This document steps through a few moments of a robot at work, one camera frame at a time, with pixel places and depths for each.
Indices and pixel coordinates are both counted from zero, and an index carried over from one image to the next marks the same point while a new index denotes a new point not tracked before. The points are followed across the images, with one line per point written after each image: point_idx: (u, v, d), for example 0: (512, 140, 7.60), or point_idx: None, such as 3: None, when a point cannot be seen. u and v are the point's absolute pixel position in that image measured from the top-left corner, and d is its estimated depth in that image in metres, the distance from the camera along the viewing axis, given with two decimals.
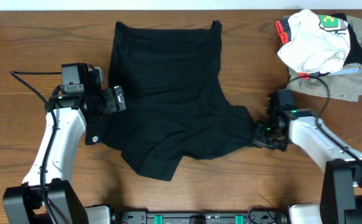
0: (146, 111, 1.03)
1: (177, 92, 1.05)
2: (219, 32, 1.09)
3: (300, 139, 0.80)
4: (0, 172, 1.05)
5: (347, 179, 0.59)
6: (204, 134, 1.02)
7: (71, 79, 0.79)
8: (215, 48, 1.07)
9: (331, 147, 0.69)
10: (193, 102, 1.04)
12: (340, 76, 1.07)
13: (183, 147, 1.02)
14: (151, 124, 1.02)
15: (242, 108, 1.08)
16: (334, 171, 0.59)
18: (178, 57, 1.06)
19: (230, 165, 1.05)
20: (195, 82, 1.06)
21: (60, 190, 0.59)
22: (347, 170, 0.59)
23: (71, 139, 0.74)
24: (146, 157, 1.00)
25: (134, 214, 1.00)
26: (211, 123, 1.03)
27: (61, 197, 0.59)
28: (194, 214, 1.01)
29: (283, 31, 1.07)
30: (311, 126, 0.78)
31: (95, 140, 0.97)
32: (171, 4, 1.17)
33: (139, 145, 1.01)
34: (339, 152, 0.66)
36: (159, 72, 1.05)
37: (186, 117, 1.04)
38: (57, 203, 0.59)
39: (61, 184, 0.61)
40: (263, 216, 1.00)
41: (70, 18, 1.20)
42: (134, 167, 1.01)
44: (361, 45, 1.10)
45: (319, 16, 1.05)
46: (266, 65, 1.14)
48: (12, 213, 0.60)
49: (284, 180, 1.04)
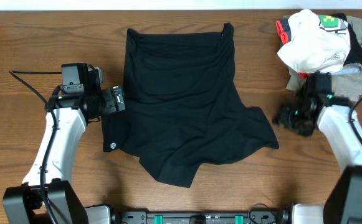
0: (162, 117, 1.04)
1: (193, 98, 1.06)
2: (231, 34, 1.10)
3: (326, 130, 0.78)
4: None
5: None
6: (221, 138, 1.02)
7: (72, 78, 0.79)
8: (228, 53, 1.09)
9: (356, 149, 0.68)
10: (209, 107, 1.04)
12: (339, 76, 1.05)
13: (202, 152, 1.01)
14: (168, 130, 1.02)
15: (257, 109, 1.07)
16: (352, 176, 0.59)
18: (193, 63, 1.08)
19: (230, 165, 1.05)
20: (210, 87, 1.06)
21: (60, 191, 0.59)
22: None
23: (71, 139, 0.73)
24: (165, 163, 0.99)
25: (134, 214, 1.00)
26: (228, 126, 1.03)
27: (61, 198, 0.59)
28: (194, 214, 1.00)
29: (283, 31, 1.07)
30: (342, 119, 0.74)
31: (113, 147, 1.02)
32: (171, 4, 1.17)
33: (157, 152, 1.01)
34: None
36: (174, 78, 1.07)
37: (204, 122, 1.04)
38: (57, 204, 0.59)
39: (61, 185, 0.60)
40: (263, 216, 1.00)
41: (70, 18, 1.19)
42: (153, 173, 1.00)
44: (361, 45, 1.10)
45: (320, 16, 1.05)
46: (266, 65, 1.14)
48: (11, 213, 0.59)
49: (284, 180, 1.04)
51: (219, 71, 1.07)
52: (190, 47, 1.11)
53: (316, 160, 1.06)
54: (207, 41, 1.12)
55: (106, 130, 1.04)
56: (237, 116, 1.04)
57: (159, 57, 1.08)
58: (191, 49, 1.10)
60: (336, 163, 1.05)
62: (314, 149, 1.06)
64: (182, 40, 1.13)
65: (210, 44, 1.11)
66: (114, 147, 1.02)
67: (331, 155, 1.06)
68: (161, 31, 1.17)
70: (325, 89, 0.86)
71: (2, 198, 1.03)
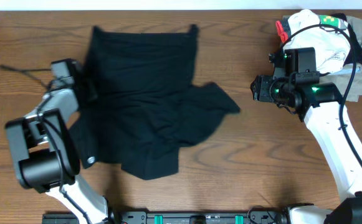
0: (134, 113, 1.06)
1: (157, 91, 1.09)
2: (197, 34, 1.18)
3: (318, 136, 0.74)
4: (0, 172, 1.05)
5: None
6: (187, 123, 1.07)
7: (63, 73, 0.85)
8: (192, 54, 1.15)
9: (351, 170, 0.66)
10: (167, 98, 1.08)
12: (339, 76, 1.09)
13: (179, 138, 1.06)
14: (140, 126, 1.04)
15: (209, 85, 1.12)
16: (353, 210, 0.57)
18: (150, 60, 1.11)
19: (230, 164, 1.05)
20: (174, 84, 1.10)
21: (52, 112, 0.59)
22: None
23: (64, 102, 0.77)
24: (143, 160, 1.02)
25: (134, 214, 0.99)
26: (196, 111, 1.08)
27: (55, 117, 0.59)
28: (194, 214, 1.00)
29: (283, 31, 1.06)
30: (335, 124, 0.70)
31: (90, 161, 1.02)
32: (171, 4, 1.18)
33: (131, 150, 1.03)
34: None
36: (140, 74, 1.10)
37: (172, 112, 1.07)
38: (52, 127, 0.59)
39: (53, 110, 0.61)
40: (263, 216, 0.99)
41: (71, 18, 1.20)
42: (138, 173, 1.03)
44: (361, 45, 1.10)
45: (319, 17, 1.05)
46: (266, 65, 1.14)
48: (11, 143, 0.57)
49: (284, 180, 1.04)
51: (182, 66, 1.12)
52: (136, 42, 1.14)
53: (316, 160, 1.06)
54: (165, 38, 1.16)
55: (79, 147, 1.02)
56: (202, 103, 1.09)
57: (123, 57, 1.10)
58: (138, 46, 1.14)
60: None
62: (313, 149, 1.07)
64: (147, 38, 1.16)
65: (172, 42, 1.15)
66: (93, 162, 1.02)
67: None
68: (161, 31, 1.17)
70: (308, 68, 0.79)
71: (1, 198, 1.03)
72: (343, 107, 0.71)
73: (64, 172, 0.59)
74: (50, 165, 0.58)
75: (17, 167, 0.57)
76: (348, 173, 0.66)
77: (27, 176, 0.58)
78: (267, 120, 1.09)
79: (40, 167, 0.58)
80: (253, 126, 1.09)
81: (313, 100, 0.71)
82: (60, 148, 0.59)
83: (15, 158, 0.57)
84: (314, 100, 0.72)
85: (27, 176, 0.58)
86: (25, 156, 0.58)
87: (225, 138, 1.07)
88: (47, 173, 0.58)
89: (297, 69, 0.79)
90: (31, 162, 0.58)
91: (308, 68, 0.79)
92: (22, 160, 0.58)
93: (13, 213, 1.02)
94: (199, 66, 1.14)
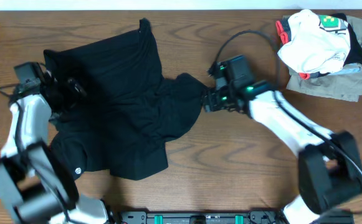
0: (116, 116, 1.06)
1: (134, 92, 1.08)
2: (147, 27, 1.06)
3: (266, 122, 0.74)
4: None
5: (321, 163, 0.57)
6: (169, 118, 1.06)
7: (28, 75, 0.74)
8: (151, 47, 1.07)
9: (296, 131, 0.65)
10: (142, 100, 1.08)
12: (340, 76, 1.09)
13: (164, 132, 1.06)
14: (123, 126, 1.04)
15: (182, 74, 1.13)
16: (308, 160, 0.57)
18: (111, 65, 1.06)
19: (230, 165, 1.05)
20: (146, 81, 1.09)
21: (38, 149, 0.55)
22: (316, 154, 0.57)
23: (38, 117, 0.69)
24: (133, 160, 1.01)
25: (134, 214, 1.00)
26: (176, 104, 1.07)
27: (41, 152, 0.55)
28: (194, 214, 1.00)
29: (283, 30, 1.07)
30: (272, 104, 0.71)
31: (78, 172, 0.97)
32: (171, 4, 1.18)
33: (117, 152, 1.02)
34: (307, 135, 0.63)
36: (113, 79, 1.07)
37: (151, 111, 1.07)
38: (39, 165, 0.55)
39: (37, 144, 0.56)
40: (263, 216, 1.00)
41: (70, 18, 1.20)
42: (129, 175, 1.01)
44: (361, 45, 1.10)
45: (319, 17, 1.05)
46: (266, 65, 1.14)
48: None
49: (284, 180, 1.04)
51: (144, 63, 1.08)
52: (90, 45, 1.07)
53: None
54: (119, 38, 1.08)
55: None
56: (176, 97, 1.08)
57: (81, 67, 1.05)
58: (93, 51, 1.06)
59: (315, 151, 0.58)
60: None
62: None
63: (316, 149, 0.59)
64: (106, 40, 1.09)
65: (130, 40, 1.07)
66: (81, 171, 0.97)
67: None
68: (161, 31, 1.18)
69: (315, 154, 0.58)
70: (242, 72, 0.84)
71: None
72: (276, 94, 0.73)
73: (63, 203, 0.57)
74: (47, 200, 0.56)
75: (12, 210, 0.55)
76: (296, 137, 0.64)
77: (23, 214, 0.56)
78: None
79: (37, 203, 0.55)
80: (253, 126, 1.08)
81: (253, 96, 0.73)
82: (55, 184, 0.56)
83: (8, 203, 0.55)
84: (252, 95, 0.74)
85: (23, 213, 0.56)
86: (17, 199, 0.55)
87: (225, 138, 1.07)
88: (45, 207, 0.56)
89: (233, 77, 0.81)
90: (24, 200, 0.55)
91: (243, 72, 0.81)
92: (15, 203, 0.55)
93: None
94: (199, 66, 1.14)
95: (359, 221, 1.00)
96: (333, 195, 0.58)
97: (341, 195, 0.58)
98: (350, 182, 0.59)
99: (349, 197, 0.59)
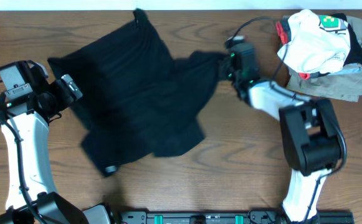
0: (137, 103, 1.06)
1: (148, 79, 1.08)
2: (142, 17, 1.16)
3: (258, 103, 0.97)
4: (0, 172, 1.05)
5: (300, 120, 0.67)
6: (196, 90, 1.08)
7: (16, 80, 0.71)
8: (149, 35, 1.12)
9: (281, 99, 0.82)
10: (161, 82, 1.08)
12: (340, 76, 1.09)
13: (191, 109, 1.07)
14: (148, 113, 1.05)
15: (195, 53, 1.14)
16: (288, 116, 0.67)
18: (118, 57, 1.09)
19: (230, 165, 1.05)
20: (158, 68, 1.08)
21: (51, 203, 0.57)
22: (296, 112, 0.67)
23: (40, 144, 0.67)
24: (171, 137, 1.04)
25: (134, 214, 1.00)
26: (195, 81, 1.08)
27: (53, 208, 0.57)
28: (194, 214, 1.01)
29: (282, 31, 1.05)
30: (266, 87, 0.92)
31: (111, 170, 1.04)
32: (171, 4, 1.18)
33: (147, 137, 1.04)
34: (290, 101, 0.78)
36: (124, 71, 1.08)
37: (171, 94, 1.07)
38: (51, 216, 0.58)
39: (49, 196, 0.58)
40: (263, 216, 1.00)
41: (71, 18, 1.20)
42: (161, 155, 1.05)
44: (361, 45, 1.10)
45: (319, 17, 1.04)
46: (266, 65, 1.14)
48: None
49: (285, 180, 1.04)
51: (151, 53, 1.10)
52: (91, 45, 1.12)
53: None
54: (119, 33, 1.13)
55: (96, 158, 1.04)
56: (198, 70, 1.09)
57: (88, 69, 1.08)
58: (96, 53, 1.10)
59: (297, 111, 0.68)
60: None
62: None
63: (296, 108, 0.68)
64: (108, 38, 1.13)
65: (129, 30, 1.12)
66: (114, 168, 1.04)
67: None
68: (161, 32, 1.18)
69: (295, 111, 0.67)
70: (252, 67, 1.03)
71: (2, 198, 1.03)
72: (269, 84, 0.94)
73: None
74: None
75: None
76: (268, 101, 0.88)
77: None
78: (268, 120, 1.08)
79: None
80: (253, 126, 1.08)
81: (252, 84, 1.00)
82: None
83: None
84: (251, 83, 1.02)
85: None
86: None
87: (225, 138, 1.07)
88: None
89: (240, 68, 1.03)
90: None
91: (252, 66, 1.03)
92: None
93: None
94: None
95: (359, 221, 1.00)
96: (311, 154, 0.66)
97: (318, 152, 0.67)
98: (328, 141, 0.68)
99: (329, 157, 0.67)
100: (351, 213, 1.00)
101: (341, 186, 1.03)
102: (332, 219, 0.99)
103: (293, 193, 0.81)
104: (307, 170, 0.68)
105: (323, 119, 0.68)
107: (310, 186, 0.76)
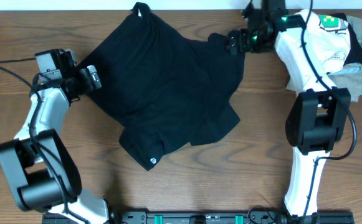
0: (167, 92, 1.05)
1: (171, 69, 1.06)
2: (145, 10, 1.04)
3: (284, 52, 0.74)
4: (0, 171, 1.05)
5: (313, 109, 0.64)
6: (222, 75, 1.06)
7: (48, 65, 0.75)
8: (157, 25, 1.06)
9: (306, 74, 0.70)
10: (186, 70, 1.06)
12: (340, 76, 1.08)
13: (222, 94, 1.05)
14: (180, 101, 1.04)
15: (212, 35, 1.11)
16: (304, 102, 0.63)
18: (134, 51, 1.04)
19: (230, 164, 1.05)
20: (180, 58, 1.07)
21: (48, 135, 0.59)
22: (314, 100, 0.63)
23: (57, 111, 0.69)
24: (207, 124, 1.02)
25: (134, 214, 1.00)
26: (220, 66, 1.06)
27: (51, 142, 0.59)
28: (195, 214, 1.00)
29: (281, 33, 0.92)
30: (296, 43, 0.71)
31: (154, 162, 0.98)
32: (171, 4, 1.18)
33: (187, 124, 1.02)
34: (313, 82, 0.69)
36: (145, 65, 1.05)
37: (199, 81, 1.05)
38: (48, 149, 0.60)
39: (48, 132, 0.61)
40: (263, 216, 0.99)
41: (71, 18, 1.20)
42: (197, 141, 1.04)
44: (361, 44, 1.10)
45: (319, 16, 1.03)
46: (266, 65, 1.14)
48: (6, 165, 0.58)
49: (285, 180, 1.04)
51: (166, 44, 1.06)
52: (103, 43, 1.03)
53: None
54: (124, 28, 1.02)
55: (140, 153, 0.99)
56: (219, 53, 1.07)
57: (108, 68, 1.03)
58: (109, 49, 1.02)
59: (315, 96, 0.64)
60: (336, 163, 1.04)
62: None
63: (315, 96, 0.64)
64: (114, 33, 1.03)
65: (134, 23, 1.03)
66: (156, 161, 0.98)
67: (331, 154, 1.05)
68: None
69: (313, 99, 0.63)
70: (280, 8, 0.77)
71: (1, 198, 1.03)
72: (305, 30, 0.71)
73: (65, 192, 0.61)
74: (50, 186, 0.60)
75: (15, 192, 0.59)
76: (304, 79, 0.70)
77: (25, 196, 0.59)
78: (267, 121, 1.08)
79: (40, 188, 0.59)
80: (253, 126, 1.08)
81: (283, 28, 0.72)
82: (60, 173, 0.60)
83: (12, 185, 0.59)
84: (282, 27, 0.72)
85: (27, 198, 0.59)
86: (23, 182, 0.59)
87: (224, 138, 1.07)
88: (48, 194, 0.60)
89: (268, 9, 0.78)
90: (30, 185, 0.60)
91: (279, 7, 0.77)
92: (20, 186, 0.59)
93: (13, 214, 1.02)
94: None
95: (359, 221, 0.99)
96: (309, 132, 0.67)
97: (318, 135, 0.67)
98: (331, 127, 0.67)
99: (326, 139, 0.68)
100: (351, 213, 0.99)
101: (341, 185, 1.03)
102: (333, 219, 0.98)
103: (293, 184, 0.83)
104: (303, 146, 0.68)
105: (337, 108, 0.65)
107: (304, 175, 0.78)
